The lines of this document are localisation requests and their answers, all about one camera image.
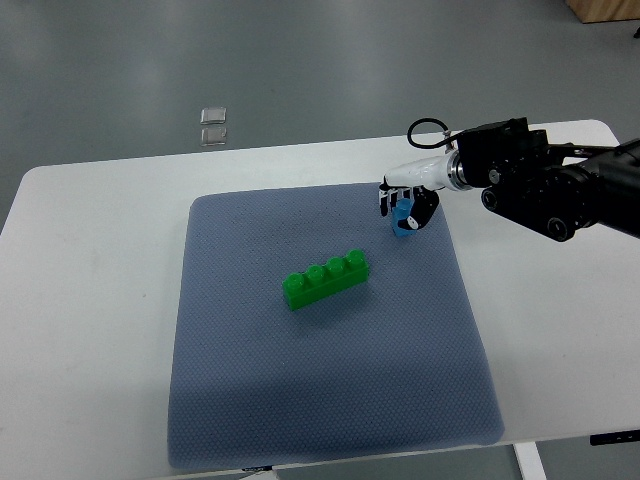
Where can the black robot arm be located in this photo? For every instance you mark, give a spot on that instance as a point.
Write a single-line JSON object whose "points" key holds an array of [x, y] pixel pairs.
{"points": [[552, 189]]}

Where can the blue-grey mat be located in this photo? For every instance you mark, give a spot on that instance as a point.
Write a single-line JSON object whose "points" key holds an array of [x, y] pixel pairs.
{"points": [[394, 364]]}

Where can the black table control panel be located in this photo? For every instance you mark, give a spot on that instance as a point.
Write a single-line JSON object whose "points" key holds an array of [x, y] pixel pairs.
{"points": [[613, 438]]}

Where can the long green block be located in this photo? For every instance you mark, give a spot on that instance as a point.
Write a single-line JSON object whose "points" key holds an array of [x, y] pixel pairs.
{"points": [[320, 281]]}

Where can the white table leg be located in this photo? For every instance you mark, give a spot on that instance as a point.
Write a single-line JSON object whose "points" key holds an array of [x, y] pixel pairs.
{"points": [[529, 461]]}

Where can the wooden box corner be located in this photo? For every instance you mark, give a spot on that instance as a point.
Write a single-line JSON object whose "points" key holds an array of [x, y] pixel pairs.
{"points": [[598, 11]]}

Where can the small blue block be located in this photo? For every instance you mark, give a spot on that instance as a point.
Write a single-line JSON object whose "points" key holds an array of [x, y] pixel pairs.
{"points": [[400, 212]]}

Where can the upper floor socket plate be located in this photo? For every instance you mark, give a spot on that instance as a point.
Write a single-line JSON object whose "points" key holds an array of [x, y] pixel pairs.
{"points": [[213, 115]]}

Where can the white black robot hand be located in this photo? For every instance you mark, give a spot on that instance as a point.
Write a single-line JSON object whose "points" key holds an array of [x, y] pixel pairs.
{"points": [[419, 181]]}

